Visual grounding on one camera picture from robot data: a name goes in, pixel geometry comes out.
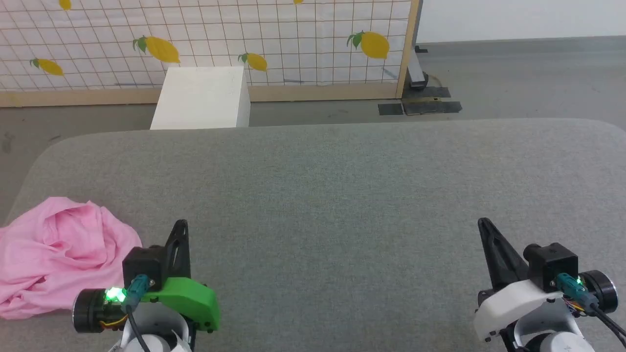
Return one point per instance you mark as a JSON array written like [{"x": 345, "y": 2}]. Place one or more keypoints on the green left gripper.
[{"x": 190, "y": 300}]

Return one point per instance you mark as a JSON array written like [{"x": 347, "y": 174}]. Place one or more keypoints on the pink cloth garment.
[{"x": 63, "y": 249}]

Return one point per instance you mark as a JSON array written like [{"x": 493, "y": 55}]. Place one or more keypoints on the small black floor tape patch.
[{"x": 390, "y": 109}]

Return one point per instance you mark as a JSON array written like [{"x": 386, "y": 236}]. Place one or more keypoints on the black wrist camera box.
[
  {"x": 142, "y": 266},
  {"x": 552, "y": 264}
]

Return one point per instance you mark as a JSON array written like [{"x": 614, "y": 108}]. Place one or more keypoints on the grey fabric sofa cushion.
[{"x": 332, "y": 195}]

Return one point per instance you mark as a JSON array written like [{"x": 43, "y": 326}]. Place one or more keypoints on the white rectangular box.
[{"x": 200, "y": 98}]

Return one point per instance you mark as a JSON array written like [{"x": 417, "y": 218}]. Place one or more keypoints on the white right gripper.
[{"x": 513, "y": 303}]

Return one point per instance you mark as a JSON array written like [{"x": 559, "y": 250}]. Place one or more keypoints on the black floor mat under foot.
[{"x": 435, "y": 92}]

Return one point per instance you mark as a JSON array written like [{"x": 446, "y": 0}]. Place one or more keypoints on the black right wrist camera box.
[{"x": 552, "y": 264}]

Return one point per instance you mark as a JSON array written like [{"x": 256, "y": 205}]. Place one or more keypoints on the long black floor tape patch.
[{"x": 433, "y": 107}]

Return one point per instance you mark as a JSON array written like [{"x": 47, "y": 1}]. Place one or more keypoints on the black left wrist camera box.
[{"x": 142, "y": 266}]

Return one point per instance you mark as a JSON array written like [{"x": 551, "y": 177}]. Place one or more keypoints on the grey metal partition foot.
[{"x": 416, "y": 73}]

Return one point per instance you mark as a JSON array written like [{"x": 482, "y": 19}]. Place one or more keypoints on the lemon print partition screen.
[{"x": 293, "y": 39}]

